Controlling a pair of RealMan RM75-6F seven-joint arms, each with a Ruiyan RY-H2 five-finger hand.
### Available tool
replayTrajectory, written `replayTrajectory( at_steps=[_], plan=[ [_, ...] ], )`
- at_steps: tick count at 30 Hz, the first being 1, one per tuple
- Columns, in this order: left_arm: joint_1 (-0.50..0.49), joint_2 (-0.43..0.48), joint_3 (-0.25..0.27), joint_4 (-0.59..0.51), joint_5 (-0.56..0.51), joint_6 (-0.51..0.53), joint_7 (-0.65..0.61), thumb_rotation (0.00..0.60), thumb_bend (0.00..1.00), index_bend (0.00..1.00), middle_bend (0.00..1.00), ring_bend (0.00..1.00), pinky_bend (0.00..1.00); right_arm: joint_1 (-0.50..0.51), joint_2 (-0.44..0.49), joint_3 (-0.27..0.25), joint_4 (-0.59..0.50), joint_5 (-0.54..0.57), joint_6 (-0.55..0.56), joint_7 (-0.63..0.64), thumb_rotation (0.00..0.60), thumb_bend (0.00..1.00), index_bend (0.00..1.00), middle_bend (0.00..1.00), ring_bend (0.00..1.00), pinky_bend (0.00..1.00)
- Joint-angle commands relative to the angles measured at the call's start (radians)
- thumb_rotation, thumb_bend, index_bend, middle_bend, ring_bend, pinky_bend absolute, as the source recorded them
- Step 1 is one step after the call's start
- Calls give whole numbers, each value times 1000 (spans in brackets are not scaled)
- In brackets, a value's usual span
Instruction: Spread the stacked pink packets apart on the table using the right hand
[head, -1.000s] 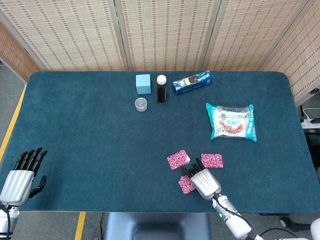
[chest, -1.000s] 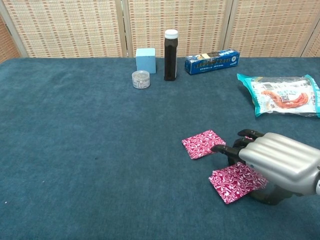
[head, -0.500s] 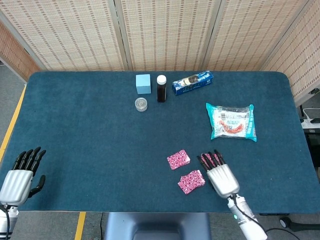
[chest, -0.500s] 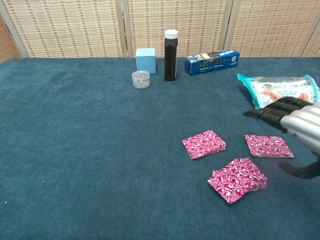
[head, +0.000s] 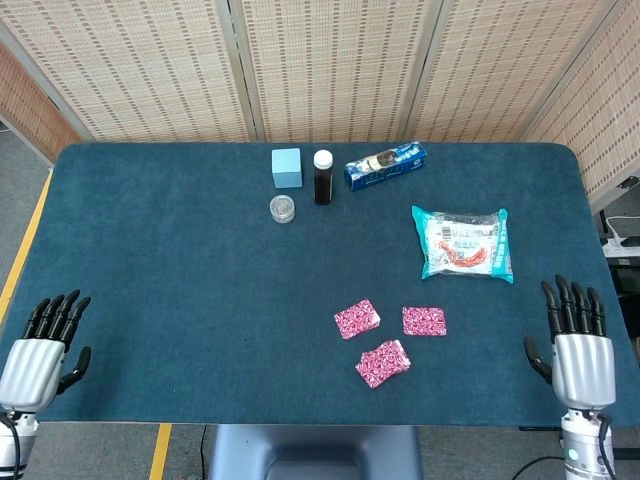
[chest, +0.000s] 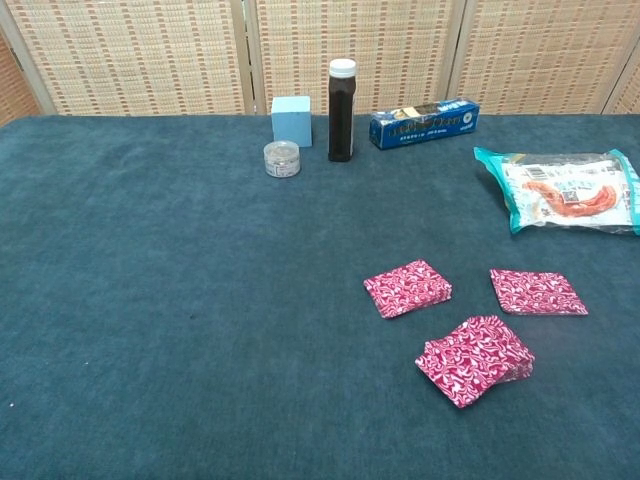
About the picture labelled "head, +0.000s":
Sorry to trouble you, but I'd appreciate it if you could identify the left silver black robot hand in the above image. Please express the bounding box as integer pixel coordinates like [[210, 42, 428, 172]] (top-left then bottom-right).
[[0, 288, 93, 414]]

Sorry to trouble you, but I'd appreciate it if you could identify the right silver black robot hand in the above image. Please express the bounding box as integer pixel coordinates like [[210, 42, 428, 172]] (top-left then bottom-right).
[[523, 273, 617, 411]]

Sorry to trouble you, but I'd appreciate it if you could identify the pink patterned packet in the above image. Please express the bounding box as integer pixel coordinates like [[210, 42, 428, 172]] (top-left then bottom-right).
[[354, 339, 412, 390], [333, 298, 382, 341], [401, 305, 448, 338]]

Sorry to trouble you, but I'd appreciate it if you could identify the pink patterned packet bottom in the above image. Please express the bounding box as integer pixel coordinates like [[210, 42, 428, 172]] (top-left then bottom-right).
[[354, 339, 412, 390]]

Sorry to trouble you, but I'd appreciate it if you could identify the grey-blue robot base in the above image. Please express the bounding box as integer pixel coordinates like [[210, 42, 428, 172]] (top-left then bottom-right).
[[207, 424, 424, 480]]

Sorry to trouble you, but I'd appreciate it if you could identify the white power strip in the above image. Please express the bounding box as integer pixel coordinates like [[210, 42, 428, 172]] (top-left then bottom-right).
[[602, 234, 640, 251]]

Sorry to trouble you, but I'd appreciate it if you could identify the teal and white snack bag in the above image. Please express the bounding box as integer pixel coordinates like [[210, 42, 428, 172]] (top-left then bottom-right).
[[411, 204, 515, 286]]

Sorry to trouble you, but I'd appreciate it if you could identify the orange woven screen panel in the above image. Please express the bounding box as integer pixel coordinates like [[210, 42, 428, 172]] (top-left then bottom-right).
[[0, 42, 84, 164]]

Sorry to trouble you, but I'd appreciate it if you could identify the beige woven screen panel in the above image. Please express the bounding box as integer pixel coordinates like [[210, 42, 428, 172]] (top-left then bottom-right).
[[227, 0, 444, 144], [522, 0, 640, 201], [407, 0, 621, 144], [0, 0, 251, 144]]

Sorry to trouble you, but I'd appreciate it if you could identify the long blue cardboard box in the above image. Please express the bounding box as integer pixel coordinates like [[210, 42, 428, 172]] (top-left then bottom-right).
[[343, 141, 430, 193]]

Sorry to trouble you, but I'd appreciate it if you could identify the small clear round jar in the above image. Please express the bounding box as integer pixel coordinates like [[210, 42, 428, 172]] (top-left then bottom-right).
[[269, 194, 296, 224]]

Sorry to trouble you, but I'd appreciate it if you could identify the dark bottle with white cap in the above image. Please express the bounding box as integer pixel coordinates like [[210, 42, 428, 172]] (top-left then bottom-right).
[[313, 150, 334, 206]]

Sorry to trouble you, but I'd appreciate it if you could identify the light blue cube block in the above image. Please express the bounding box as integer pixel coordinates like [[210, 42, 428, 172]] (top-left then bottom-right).
[[271, 147, 304, 190]]

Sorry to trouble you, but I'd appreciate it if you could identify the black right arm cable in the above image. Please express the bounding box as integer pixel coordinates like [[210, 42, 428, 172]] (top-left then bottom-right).
[[597, 413, 617, 480]]

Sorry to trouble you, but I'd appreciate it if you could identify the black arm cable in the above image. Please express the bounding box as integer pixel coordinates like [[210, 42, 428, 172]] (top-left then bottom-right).
[[0, 412, 24, 480], [597, 413, 617, 480]]

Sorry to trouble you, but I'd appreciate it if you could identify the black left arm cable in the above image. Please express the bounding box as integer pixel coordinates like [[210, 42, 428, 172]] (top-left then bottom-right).
[[0, 412, 24, 480]]

